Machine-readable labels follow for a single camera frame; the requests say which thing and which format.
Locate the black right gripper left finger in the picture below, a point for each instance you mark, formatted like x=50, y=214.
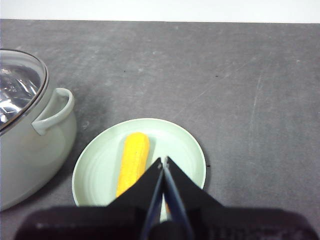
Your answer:
x=112, y=220

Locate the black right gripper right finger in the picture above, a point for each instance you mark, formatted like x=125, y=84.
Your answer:
x=225, y=222

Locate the yellow corn cob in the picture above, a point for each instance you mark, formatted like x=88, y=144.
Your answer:
x=133, y=160

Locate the glass lid with gold knob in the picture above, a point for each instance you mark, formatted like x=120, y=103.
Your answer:
x=17, y=87

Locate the pale green round plate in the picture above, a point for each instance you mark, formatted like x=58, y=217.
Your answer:
x=100, y=162

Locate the pale green electric steamer pot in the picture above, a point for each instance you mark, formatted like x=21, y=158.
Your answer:
x=32, y=162

